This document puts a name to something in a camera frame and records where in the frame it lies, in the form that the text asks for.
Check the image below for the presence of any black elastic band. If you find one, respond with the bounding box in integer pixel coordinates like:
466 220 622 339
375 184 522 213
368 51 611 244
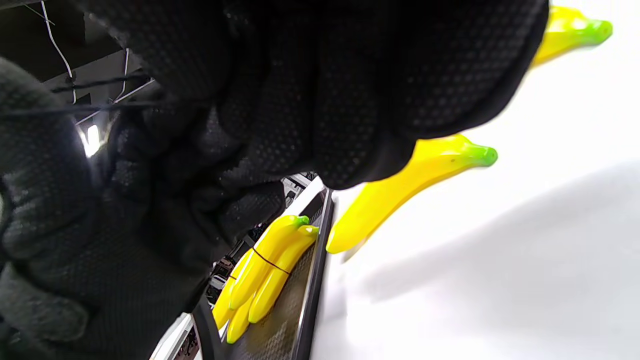
251 246 292 276
0 74 173 120

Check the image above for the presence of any person's left hand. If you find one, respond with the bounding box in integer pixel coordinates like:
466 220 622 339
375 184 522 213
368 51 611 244
0 57 287 360

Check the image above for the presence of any black plastic tray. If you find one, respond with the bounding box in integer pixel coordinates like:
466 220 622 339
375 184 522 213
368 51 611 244
192 187 336 360

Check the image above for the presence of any person's right hand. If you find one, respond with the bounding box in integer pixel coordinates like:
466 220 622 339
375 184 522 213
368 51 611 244
75 0 550 192

